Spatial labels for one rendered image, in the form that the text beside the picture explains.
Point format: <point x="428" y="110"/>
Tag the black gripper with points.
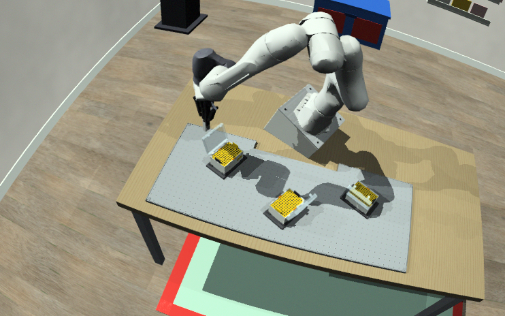
<point x="207" y="114"/>

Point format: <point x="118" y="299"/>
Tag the yellow tip rack with holes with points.
<point x="287" y="202"/>

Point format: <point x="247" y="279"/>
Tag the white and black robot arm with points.
<point x="338" y="57"/>

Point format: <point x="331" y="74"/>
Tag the yellow pipette tip rack plate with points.
<point x="366" y="192"/>
<point x="227" y="153"/>

